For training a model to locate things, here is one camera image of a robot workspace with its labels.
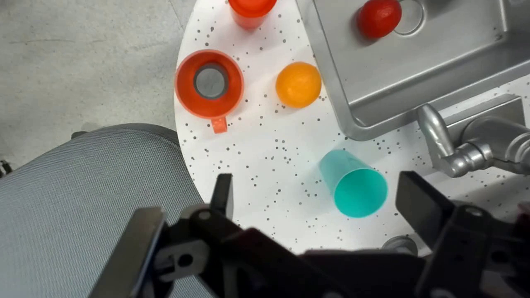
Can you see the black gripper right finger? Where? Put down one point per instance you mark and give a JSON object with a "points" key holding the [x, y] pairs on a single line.
{"points": [[428, 208]]}

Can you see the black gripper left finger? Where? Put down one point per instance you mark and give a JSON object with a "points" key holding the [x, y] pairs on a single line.
{"points": [[221, 243]]}

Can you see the teal plastic cup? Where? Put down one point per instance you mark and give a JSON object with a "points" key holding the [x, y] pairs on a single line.
{"points": [[357, 188]]}

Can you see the grey toy sink basin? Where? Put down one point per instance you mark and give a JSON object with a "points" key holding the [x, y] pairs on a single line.
{"points": [[431, 61]]}

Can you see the silver toy faucet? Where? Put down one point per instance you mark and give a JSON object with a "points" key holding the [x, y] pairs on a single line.
{"points": [[474, 147]]}

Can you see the wooden toy kitchen unit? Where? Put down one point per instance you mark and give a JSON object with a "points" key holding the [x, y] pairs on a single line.
{"points": [[266, 150]]}

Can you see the grey mesh chair seat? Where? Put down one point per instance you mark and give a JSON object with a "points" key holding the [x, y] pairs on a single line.
{"points": [[72, 210]]}

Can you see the toy orange fruit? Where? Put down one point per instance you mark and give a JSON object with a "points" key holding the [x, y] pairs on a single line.
{"points": [[299, 84]]}

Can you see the red toy tomato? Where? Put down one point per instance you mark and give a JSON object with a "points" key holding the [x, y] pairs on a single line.
{"points": [[378, 17]]}

